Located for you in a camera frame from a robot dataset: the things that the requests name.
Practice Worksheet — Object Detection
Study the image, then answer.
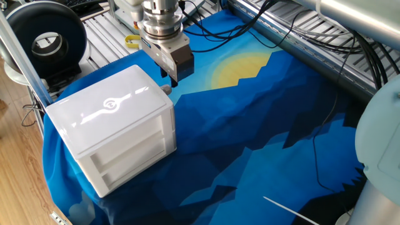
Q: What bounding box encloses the black cable bundle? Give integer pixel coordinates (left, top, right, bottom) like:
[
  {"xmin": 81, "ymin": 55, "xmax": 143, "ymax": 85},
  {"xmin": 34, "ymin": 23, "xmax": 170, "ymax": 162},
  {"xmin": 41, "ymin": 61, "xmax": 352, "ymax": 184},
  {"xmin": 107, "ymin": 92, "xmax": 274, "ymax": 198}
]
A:
[{"xmin": 177, "ymin": 0, "xmax": 400, "ymax": 91}]

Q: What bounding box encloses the aluminium frame post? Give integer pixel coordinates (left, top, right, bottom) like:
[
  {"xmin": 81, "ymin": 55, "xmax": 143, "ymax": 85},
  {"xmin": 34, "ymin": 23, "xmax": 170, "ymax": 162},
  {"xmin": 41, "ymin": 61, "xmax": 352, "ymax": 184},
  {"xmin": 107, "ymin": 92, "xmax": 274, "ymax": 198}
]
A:
[{"xmin": 0, "ymin": 11, "xmax": 53, "ymax": 108}]

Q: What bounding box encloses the white round stand base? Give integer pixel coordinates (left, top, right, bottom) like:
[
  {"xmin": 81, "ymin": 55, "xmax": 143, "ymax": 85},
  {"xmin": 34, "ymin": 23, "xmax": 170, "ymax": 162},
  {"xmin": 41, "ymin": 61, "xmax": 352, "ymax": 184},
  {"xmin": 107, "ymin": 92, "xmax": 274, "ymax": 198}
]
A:
[{"xmin": 2, "ymin": 61, "xmax": 32, "ymax": 87}]

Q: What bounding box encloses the blue mountain print tablecloth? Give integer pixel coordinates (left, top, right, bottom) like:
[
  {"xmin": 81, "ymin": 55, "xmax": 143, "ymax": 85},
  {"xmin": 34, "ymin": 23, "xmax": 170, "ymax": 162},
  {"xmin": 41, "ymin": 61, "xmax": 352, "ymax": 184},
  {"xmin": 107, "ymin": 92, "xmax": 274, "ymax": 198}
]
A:
[{"xmin": 42, "ymin": 9, "xmax": 368, "ymax": 225}]

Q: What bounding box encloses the black round spool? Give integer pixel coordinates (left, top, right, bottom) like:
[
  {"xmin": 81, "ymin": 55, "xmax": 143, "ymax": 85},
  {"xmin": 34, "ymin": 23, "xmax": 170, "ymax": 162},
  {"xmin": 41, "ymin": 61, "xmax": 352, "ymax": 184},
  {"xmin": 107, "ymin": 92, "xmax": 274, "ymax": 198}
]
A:
[{"xmin": 5, "ymin": 1, "xmax": 89, "ymax": 81}]

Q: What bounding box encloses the long aluminium table beam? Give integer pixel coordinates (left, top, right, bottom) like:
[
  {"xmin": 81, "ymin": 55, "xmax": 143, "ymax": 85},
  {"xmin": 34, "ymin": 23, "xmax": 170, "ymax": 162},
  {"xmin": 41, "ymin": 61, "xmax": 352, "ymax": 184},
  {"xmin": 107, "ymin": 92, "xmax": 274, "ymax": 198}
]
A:
[{"xmin": 227, "ymin": 0, "xmax": 381, "ymax": 98}]

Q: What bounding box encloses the white plastic zip tie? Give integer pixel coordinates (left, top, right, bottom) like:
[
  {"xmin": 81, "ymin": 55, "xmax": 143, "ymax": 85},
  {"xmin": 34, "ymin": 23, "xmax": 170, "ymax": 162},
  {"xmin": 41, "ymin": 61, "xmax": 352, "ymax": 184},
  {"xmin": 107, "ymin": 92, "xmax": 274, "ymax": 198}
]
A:
[{"xmin": 262, "ymin": 196, "xmax": 321, "ymax": 225}]

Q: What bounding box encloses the black keyboard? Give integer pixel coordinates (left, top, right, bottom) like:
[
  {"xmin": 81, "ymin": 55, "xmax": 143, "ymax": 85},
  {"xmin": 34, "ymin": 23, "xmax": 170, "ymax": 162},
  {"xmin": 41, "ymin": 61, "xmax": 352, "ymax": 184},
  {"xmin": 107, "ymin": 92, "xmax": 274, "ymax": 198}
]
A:
[{"xmin": 61, "ymin": 0, "xmax": 109, "ymax": 16}]

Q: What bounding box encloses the thin black cable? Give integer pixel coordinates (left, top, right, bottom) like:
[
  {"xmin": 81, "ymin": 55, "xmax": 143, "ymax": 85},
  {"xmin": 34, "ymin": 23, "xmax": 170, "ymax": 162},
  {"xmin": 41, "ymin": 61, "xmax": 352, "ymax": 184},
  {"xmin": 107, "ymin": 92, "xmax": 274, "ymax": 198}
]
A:
[{"xmin": 311, "ymin": 31, "xmax": 356, "ymax": 196}]

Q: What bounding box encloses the silver metal bracket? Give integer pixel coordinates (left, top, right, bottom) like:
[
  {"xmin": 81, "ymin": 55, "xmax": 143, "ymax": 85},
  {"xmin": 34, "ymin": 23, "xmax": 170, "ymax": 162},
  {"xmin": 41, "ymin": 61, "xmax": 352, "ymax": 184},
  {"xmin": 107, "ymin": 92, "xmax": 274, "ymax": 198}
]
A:
[{"xmin": 49, "ymin": 211, "xmax": 69, "ymax": 225}]

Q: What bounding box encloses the grey Schunk gripper body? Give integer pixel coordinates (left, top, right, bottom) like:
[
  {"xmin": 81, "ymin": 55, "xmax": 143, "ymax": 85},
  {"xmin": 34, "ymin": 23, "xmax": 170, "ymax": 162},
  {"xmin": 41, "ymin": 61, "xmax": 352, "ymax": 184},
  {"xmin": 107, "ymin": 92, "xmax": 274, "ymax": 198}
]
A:
[{"xmin": 139, "ymin": 32, "xmax": 195, "ymax": 83}]

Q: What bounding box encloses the white plastic drawer cabinet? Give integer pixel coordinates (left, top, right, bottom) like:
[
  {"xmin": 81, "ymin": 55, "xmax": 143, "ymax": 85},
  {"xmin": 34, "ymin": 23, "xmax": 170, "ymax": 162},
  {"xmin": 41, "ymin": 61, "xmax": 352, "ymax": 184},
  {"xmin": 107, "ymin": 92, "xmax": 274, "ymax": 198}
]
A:
[{"xmin": 45, "ymin": 64, "xmax": 178, "ymax": 199}]

